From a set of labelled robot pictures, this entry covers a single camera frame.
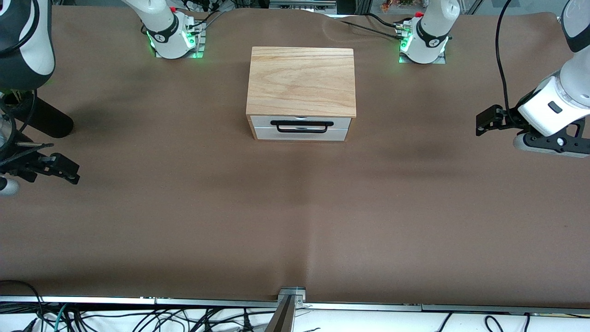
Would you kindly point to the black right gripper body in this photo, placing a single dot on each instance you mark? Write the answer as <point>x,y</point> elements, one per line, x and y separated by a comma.
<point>23,162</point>

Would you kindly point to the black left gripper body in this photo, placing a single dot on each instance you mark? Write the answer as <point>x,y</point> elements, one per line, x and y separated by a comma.
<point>510,117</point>

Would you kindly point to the wooden drawer with white front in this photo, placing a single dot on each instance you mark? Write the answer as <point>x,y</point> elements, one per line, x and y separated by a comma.
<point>262,122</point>

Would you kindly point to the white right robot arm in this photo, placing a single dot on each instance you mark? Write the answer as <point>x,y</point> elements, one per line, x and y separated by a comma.
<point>161,27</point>

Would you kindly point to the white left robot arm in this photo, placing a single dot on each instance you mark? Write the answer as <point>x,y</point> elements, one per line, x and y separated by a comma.
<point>553,103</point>

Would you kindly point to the light wooden drawer cabinet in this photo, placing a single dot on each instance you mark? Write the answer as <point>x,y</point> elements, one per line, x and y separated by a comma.
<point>302,80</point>

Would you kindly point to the black cylindrical vase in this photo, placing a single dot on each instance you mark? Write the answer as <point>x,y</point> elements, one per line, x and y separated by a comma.
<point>50,121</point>

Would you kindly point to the brown table mat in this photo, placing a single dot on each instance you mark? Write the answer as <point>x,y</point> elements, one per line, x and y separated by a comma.
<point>295,221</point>

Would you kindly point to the aluminium profile bar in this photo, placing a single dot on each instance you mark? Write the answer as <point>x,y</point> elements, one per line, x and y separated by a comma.
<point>285,318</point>

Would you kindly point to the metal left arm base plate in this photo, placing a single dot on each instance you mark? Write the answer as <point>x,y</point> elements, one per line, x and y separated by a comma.
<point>440,60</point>

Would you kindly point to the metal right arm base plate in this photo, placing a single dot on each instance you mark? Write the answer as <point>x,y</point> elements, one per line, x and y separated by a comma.
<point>199,46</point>

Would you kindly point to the grey metal frame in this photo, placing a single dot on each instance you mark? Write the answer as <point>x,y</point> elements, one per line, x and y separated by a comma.
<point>302,3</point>

